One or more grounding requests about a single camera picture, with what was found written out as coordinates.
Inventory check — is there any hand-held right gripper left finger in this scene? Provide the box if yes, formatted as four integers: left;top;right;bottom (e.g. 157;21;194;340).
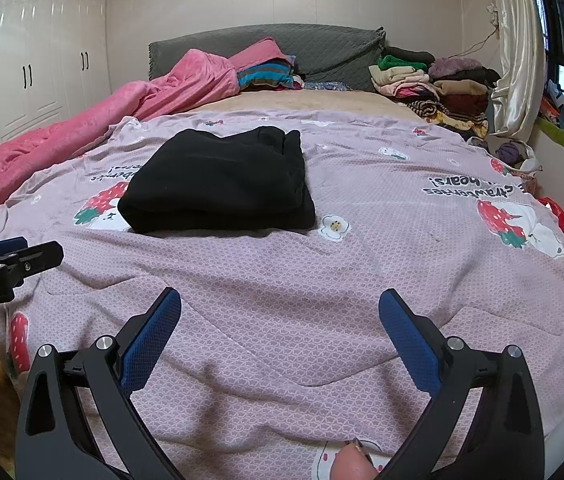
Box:
14;287;185;480

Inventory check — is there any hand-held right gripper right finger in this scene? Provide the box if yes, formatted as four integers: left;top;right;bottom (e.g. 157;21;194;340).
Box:
378;287;545;480

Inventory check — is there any black sweater with orange cuffs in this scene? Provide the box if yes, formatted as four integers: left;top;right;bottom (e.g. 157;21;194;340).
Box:
118;126;317;235

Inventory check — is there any bag of purple clothes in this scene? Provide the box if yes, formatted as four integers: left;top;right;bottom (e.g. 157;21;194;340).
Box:
467;135;543;176

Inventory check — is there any pile of folded clothes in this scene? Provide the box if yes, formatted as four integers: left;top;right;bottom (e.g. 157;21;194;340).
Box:
368;46;503;141

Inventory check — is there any pink strawberry printed bedsheet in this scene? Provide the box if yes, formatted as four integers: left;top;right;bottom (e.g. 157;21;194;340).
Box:
0;108;564;480

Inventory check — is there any pink plush blanket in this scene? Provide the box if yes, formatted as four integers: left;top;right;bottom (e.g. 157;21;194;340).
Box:
0;37;285;238

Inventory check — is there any white wardrobe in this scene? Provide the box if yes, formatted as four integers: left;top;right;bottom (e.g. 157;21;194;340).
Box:
0;0;113;176

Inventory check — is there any red packet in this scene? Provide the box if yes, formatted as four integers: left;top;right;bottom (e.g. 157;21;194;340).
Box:
537;196;564;236

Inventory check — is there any beige bed sheet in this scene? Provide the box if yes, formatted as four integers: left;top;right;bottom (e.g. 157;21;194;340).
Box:
189;89;420;123

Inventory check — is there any dark floral cloth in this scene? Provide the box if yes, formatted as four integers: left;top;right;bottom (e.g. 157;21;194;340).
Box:
304;80;353;92

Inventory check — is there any colourful striped cloth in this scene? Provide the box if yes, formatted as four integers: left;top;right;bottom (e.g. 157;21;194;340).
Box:
236;57;305;92

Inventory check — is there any grey quilted headboard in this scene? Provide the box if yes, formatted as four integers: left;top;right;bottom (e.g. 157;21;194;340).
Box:
148;23;388;93

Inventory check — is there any cream curtain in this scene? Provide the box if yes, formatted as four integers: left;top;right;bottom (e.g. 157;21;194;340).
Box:
484;0;548;143

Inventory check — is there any thin wall cable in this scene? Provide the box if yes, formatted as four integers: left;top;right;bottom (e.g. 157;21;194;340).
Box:
454;25;499;57

